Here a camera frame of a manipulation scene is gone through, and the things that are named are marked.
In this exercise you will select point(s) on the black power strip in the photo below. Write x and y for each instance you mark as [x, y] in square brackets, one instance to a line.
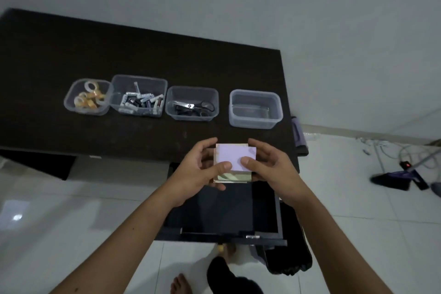
[413, 173]

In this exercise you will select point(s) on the clear container holding batteries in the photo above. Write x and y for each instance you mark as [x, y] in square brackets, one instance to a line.
[119, 85]

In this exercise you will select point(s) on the dark brown wooden desk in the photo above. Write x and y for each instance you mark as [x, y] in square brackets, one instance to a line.
[103, 52]

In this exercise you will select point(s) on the person's right foot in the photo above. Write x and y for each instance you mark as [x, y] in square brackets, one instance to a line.
[225, 252]

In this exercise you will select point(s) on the person's black trouser leg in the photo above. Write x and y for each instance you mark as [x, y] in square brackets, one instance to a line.
[230, 278]

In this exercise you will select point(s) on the person's left foot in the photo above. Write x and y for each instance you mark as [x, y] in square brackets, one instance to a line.
[182, 285]

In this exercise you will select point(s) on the clear container holding scissors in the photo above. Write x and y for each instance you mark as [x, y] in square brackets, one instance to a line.
[172, 94]

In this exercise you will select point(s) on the person's foot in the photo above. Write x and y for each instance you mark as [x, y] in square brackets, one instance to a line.
[225, 252]
[182, 285]

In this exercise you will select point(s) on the person's right forearm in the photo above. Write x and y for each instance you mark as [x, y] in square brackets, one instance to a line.
[330, 245]

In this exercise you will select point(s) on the person's right hand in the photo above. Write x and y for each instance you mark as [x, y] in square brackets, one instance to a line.
[275, 173]

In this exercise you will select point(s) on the purple and black case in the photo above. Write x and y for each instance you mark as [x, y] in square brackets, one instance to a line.
[299, 135]

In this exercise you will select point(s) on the person's left hand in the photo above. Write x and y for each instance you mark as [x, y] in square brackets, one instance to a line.
[193, 173]

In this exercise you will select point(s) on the dark desk drawer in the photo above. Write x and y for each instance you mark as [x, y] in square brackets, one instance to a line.
[220, 211]

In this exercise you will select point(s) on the person's right thumb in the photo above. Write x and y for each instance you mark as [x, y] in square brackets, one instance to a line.
[251, 165]

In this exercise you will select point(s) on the person's left thumb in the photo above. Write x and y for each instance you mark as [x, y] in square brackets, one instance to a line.
[218, 170]

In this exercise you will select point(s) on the black bag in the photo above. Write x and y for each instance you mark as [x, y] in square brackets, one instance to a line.
[287, 238]

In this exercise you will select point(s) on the pastel sticky note pad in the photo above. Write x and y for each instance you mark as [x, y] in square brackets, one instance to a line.
[230, 154]

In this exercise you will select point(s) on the round clear plastic container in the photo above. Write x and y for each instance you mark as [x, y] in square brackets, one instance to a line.
[70, 102]

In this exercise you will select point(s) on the empty clear plastic container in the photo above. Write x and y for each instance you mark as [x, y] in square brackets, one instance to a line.
[255, 111]

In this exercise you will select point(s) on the pile of clear tape rolls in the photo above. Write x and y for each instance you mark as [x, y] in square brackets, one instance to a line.
[90, 98]

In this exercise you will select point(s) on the person's left forearm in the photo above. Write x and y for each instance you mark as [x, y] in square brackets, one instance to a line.
[127, 242]

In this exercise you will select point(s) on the purple broom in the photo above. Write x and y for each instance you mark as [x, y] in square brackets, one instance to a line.
[396, 180]

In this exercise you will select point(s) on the pile of batteries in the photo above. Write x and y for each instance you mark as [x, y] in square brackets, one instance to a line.
[141, 101]

